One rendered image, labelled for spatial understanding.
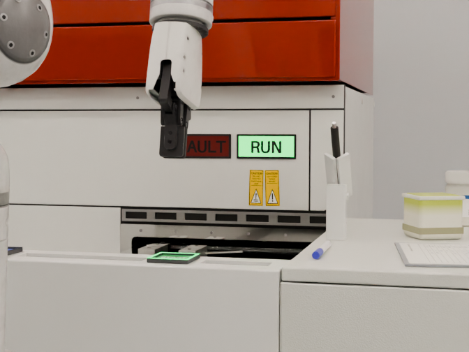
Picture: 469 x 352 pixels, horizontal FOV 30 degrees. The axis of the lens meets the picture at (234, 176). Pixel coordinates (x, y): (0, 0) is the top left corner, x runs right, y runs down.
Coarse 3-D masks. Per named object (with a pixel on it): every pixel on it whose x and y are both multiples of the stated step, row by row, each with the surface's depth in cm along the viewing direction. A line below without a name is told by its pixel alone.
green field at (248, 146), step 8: (240, 136) 171; (248, 136) 171; (256, 136) 171; (264, 136) 170; (272, 136) 170; (280, 136) 170; (288, 136) 169; (240, 144) 172; (248, 144) 171; (256, 144) 171; (264, 144) 170; (272, 144) 170; (280, 144) 170; (288, 144) 169; (240, 152) 172; (248, 152) 171; (256, 152) 171; (264, 152) 170; (272, 152) 170; (280, 152) 170; (288, 152) 169
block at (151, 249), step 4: (152, 244) 171; (156, 244) 171; (160, 244) 171; (164, 244) 171; (140, 248) 166; (144, 248) 166; (148, 248) 166; (152, 248) 166; (156, 248) 166; (160, 248) 167; (164, 248) 170; (140, 252) 165; (144, 252) 165; (148, 252) 165; (152, 252) 165; (156, 252) 165
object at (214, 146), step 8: (192, 136) 174; (200, 136) 173; (208, 136) 173; (216, 136) 173; (224, 136) 172; (192, 144) 174; (200, 144) 173; (208, 144) 173; (216, 144) 173; (224, 144) 172; (192, 152) 174; (200, 152) 174; (208, 152) 173; (216, 152) 173; (224, 152) 172
